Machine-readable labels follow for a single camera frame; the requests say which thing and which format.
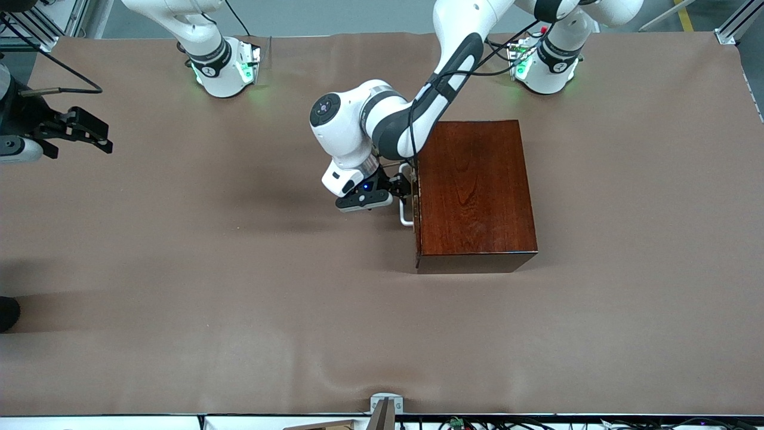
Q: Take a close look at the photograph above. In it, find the tan wooden board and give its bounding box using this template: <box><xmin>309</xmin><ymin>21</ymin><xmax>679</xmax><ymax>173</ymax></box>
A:
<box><xmin>284</xmin><ymin>419</ymin><xmax>354</xmax><ymax>430</ymax></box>

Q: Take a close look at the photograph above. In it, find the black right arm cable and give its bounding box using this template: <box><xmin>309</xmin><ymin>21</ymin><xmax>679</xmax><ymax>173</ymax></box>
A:
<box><xmin>0</xmin><ymin>15</ymin><xmax>103</xmax><ymax>96</ymax></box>

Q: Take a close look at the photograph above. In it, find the black shoe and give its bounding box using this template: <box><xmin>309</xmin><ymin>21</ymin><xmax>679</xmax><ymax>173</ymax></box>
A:
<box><xmin>0</xmin><ymin>297</ymin><xmax>20</xmax><ymax>333</ymax></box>

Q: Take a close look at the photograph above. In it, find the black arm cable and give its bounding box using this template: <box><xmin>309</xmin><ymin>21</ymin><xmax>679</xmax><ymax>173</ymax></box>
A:
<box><xmin>0</xmin><ymin>15</ymin><xmax>103</xmax><ymax>96</ymax></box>
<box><xmin>408</xmin><ymin>18</ymin><xmax>541</xmax><ymax>165</ymax></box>

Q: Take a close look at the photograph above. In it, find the brown table cover sheet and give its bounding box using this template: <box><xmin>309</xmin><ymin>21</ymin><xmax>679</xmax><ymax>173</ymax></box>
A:
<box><xmin>0</xmin><ymin>33</ymin><xmax>764</xmax><ymax>416</ymax></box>

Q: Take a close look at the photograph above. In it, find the aluminium profile frame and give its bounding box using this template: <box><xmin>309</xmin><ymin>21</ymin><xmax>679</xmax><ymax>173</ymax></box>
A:
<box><xmin>715</xmin><ymin>0</ymin><xmax>764</xmax><ymax>45</ymax></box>

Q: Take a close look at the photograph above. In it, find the black cable bundle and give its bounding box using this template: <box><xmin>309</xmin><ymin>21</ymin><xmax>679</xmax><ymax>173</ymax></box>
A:
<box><xmin>400</xmin><ymin>416</ymin><xmax>764</xmax><ymax>430</ymax></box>

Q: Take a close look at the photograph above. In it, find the aluminium rack frame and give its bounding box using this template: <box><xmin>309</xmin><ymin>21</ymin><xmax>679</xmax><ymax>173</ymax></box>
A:
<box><xmin>0</xmin><ymin>0</ymin><xmax>114</xmax><ymax>53</ymax></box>

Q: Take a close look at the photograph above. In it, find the grey metal bracket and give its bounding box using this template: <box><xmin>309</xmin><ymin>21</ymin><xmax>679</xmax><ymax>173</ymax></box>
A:
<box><xmin>370</xmin><ymin>393</ymin><xmax>403</xmax><ymax>414</ymax></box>

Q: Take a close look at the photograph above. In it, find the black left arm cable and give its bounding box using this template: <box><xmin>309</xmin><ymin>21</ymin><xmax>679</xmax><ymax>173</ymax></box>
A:
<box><xmin>408</xmin><ymin>18</ymin><xmax>541</xmax><ymax>165</ymax></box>

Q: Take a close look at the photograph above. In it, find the dark brown wooden cabinet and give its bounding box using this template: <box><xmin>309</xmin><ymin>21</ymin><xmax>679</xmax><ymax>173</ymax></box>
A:
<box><xmin>414</xmin><ymin>120</ymin><xmax>538</xmax><ymax>274</ymax></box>

